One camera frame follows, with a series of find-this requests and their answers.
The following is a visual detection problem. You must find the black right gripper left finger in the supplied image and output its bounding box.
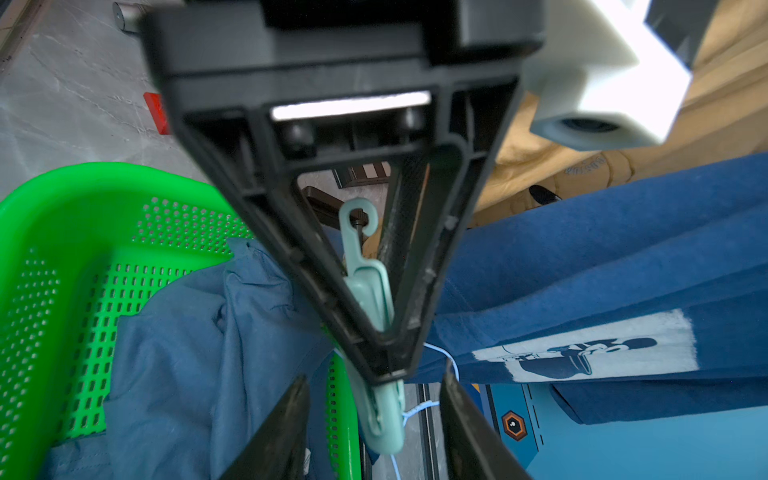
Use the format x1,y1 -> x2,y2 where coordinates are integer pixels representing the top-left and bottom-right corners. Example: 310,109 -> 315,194
221,375 -> 310,480

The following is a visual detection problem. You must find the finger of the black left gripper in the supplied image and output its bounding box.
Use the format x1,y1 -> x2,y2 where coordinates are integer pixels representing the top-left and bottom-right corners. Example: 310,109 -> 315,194
177,113 -> 408,385
377,78 -> 520,383

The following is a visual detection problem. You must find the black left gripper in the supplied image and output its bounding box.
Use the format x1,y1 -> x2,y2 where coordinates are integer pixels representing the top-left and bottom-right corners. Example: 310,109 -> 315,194
139,1 -> 546,150

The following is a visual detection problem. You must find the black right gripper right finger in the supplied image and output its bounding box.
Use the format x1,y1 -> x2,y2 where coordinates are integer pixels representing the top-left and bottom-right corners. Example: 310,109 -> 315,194
439,367 -> 531,480

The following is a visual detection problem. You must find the mint green clothespin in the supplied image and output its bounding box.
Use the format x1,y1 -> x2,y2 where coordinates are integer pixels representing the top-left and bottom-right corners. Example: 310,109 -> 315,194
338,197 -> 407,456

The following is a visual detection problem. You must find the slate blue t-shirt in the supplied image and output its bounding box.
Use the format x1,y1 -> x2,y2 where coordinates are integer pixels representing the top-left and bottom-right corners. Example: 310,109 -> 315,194
40,239 -> 333,479

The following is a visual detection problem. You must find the light blue wire hanger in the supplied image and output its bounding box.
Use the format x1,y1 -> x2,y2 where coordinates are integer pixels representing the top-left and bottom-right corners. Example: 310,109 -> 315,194
390,342 -> 460,480

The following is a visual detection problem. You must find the black clothes rack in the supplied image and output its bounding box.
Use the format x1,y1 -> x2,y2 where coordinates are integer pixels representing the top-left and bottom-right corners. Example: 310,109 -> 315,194
298,170 -> 447,479

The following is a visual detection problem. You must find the red toy block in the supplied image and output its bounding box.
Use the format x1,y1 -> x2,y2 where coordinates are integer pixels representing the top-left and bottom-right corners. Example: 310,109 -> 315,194
143,92 -> 171,135

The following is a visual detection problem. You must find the silver metal cylinder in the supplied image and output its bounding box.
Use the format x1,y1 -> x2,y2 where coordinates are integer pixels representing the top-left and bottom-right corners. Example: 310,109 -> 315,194
112,2 -> 151,34

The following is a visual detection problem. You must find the green plastic basket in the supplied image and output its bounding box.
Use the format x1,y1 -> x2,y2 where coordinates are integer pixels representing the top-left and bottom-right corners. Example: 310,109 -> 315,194
1,163 -> 361,479

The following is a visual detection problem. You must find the navy printed t-shirt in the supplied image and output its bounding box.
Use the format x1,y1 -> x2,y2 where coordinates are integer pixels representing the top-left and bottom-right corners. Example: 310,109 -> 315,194
414,154 -> 767,425

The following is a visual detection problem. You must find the tan yellow t-shirt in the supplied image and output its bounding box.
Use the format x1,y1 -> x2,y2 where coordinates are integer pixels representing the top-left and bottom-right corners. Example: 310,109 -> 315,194
471,1 -> 767,227

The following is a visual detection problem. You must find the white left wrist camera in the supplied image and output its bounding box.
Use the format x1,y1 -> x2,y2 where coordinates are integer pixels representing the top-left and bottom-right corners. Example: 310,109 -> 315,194
522,0 -> 718,151

